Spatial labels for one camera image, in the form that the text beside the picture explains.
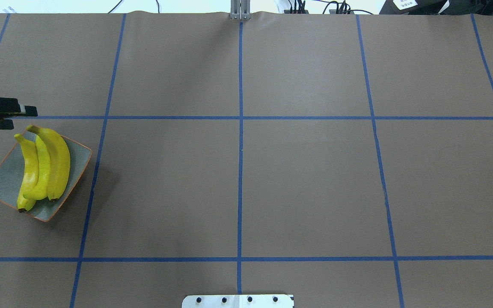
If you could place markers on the yellow banana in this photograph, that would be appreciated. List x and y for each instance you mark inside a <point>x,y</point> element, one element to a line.
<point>40,191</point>
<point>30,176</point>
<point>59,158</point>

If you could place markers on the grey square plate orange rim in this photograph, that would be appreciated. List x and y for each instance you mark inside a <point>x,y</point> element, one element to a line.
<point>11,173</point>

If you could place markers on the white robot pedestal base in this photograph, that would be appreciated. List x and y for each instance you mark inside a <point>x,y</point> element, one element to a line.
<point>239,301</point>

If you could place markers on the aluminium frame post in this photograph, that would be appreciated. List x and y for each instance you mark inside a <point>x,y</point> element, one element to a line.
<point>240,10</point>

